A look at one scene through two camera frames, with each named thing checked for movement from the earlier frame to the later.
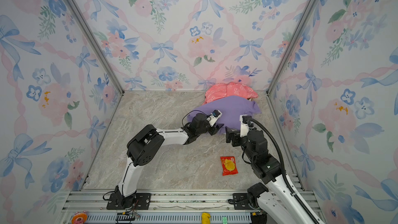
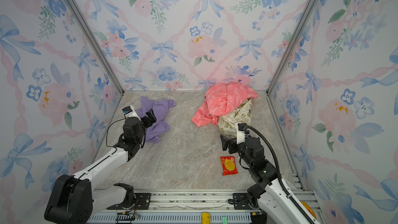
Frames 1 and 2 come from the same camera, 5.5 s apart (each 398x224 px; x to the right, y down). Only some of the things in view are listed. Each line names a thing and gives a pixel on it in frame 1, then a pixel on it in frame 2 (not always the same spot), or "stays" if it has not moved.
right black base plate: x=241 y=201 stays
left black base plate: x=139 y=201 stays
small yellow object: x=205 y=218 stays
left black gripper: x=215 y=130 to x=148 y=123
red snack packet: x=229 y=166 stays
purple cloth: x=228 y=110 to x=160 y=108
